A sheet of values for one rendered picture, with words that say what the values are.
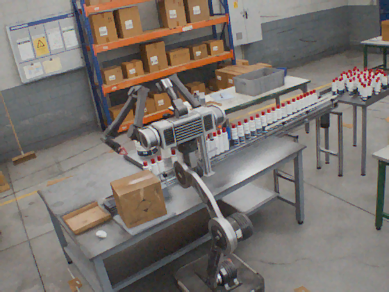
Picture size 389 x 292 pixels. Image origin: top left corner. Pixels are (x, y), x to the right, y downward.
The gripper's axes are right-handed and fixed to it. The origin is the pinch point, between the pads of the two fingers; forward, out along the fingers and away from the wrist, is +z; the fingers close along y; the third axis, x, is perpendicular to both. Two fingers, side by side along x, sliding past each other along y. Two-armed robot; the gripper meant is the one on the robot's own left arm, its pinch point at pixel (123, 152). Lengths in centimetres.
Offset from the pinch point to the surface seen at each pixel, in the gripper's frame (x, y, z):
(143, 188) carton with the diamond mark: 12, -54, -1
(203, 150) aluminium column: -36, -24, 46
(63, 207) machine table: 65, 18, -9
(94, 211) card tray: 51, -9, 3
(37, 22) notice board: -93, 425, -64
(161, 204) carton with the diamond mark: 15, -55, 18
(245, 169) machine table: -43, -40, 80
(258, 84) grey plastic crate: -165, 114, 162
